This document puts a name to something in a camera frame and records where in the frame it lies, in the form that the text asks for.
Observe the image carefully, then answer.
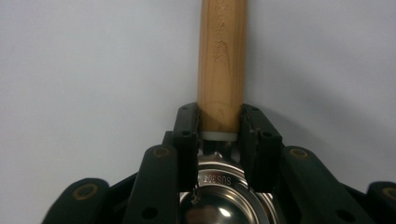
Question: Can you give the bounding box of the steel ladle with wooden handle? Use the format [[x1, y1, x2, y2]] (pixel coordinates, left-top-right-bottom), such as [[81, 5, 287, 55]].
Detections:
[[178, 0, 278, 224]]

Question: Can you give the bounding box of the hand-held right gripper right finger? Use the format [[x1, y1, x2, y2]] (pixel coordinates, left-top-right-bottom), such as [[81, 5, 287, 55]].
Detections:
[[237, 103, 369, 224]]

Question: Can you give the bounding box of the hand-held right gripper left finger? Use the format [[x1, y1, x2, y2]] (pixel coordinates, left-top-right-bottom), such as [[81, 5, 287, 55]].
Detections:
[[121, 102, 201, 224]]

